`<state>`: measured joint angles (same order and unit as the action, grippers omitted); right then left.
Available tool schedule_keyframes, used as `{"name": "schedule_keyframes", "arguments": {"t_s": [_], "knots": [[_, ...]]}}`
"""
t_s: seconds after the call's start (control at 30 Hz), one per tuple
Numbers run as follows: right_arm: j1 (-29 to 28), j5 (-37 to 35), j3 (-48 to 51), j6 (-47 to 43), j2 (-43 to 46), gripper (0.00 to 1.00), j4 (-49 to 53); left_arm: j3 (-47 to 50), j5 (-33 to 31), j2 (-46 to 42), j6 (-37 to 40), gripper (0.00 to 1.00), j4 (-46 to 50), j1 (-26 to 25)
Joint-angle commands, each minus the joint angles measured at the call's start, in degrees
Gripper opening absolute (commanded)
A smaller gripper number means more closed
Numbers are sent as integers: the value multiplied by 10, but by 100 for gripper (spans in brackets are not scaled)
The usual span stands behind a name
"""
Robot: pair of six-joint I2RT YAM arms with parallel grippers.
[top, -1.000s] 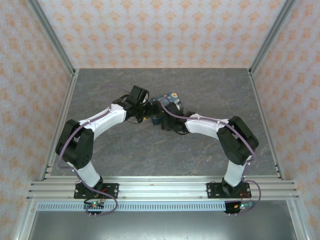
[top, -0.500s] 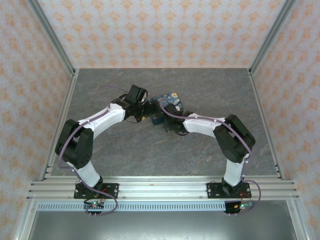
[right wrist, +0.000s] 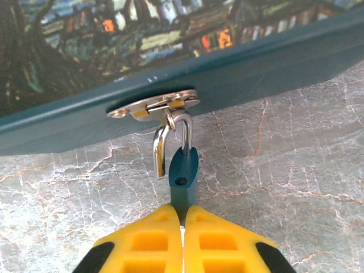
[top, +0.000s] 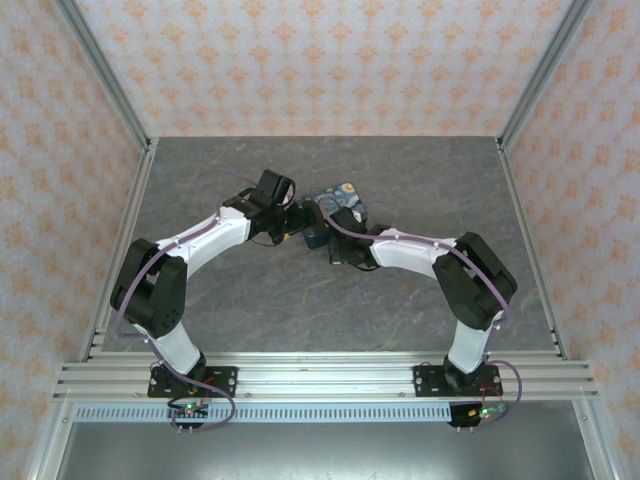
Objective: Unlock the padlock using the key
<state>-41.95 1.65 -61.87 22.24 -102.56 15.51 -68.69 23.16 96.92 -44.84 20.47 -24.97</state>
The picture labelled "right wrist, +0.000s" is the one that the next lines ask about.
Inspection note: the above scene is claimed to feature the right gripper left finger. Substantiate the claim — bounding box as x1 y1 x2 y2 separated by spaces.
72 203 183 273

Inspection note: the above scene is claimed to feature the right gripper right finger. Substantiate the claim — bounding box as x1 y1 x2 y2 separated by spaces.
183 205 296 273

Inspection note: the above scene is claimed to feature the silver metal hasp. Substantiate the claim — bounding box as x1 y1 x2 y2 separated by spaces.
106 89 200 122

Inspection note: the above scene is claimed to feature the starry night print box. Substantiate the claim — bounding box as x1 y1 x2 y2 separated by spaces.
0 0 364 157

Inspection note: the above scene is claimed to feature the teal padlock with steel shackle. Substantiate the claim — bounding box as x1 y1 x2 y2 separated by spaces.
152 109 199 227

